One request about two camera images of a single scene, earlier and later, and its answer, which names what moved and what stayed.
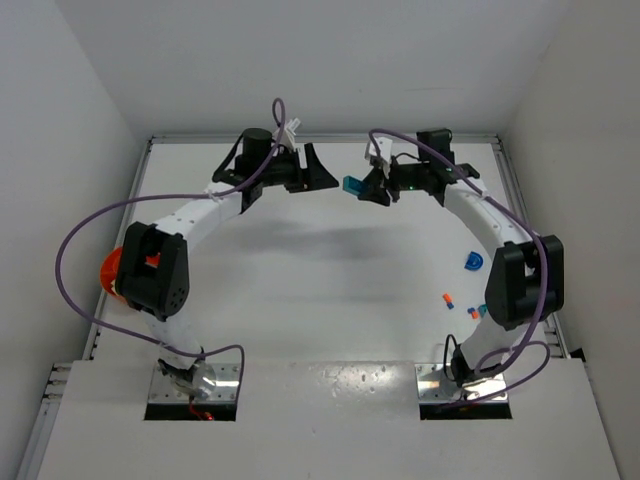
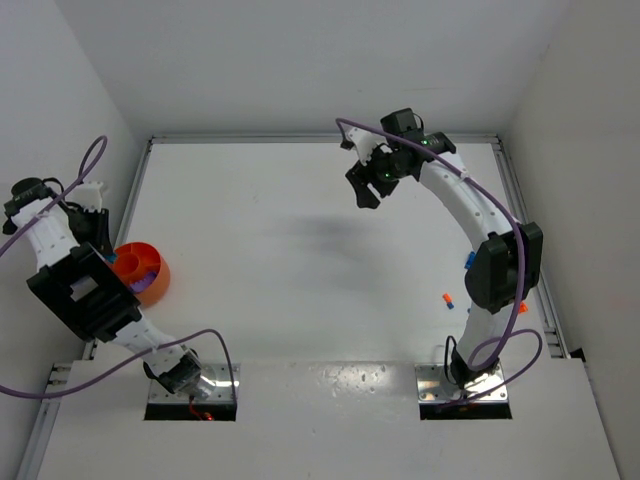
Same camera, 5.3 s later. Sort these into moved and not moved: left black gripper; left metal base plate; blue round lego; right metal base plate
Moved: left black gripper
Not moved: right metal base plate; blue round lego; left metal base plate
